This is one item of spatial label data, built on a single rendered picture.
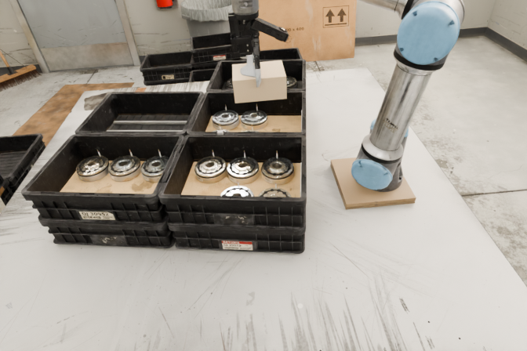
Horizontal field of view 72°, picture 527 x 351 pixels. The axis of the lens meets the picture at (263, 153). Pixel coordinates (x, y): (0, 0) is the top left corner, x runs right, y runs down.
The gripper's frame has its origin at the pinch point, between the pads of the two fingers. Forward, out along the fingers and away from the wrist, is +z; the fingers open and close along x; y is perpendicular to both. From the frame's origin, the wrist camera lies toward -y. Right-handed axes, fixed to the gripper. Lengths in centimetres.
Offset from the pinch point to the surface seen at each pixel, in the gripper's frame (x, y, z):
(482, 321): 63, -48, 40
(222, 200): 35.7, 13.1, 17.2
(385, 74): -211, -130, 110
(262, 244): 36, 4, 36
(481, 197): -41, -129, 111
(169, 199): 33.3, 27.2, 17.1
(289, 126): -10.8, -10.7, 26.8
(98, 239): 28, 54, 36
